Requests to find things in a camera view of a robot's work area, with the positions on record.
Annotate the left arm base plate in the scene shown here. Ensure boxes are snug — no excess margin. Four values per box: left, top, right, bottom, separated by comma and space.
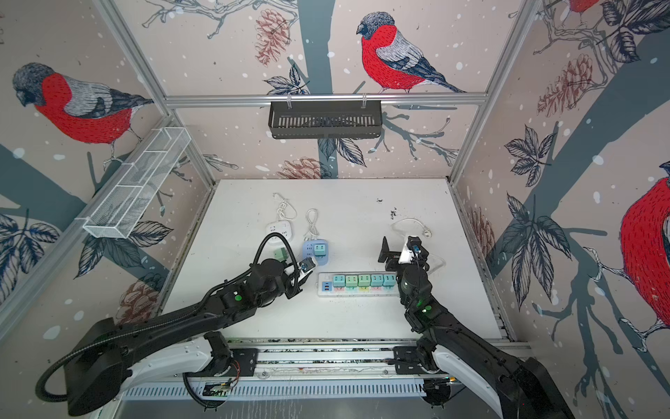
187, 347, 259, 378

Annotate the blue square power socket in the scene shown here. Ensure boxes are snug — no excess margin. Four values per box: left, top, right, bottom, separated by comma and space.
302, 239, 329, 266

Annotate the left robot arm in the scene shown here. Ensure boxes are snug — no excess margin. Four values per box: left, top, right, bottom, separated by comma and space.
35, 233, 317, 417

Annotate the black wall basket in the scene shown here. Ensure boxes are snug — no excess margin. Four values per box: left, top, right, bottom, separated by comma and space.
268, 101, 383, 140

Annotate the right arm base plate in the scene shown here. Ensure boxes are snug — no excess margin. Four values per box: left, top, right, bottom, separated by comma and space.
393, 344, 467, 376

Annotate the light green plug adapter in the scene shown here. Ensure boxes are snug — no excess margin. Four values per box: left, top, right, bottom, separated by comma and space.
359, 274, 371, 288

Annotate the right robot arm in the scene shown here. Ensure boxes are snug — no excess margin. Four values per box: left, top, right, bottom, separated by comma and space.
378, 236, 573, 418

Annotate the dark teal plug adapter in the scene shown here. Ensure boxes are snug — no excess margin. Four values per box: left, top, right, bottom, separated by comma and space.
312, 243, 328, 258

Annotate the white wire mesh shelf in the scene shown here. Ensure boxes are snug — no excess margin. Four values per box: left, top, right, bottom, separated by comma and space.
83, 127, 191, 238

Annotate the long white power strip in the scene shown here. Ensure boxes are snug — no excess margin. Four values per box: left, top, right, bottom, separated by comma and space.
317, 272, 399, 298

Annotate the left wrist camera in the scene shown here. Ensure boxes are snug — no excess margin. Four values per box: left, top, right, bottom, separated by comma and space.
295, 257, 318, 279

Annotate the white square power socket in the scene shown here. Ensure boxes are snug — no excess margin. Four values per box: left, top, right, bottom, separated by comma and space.
266, 220, 293, 240

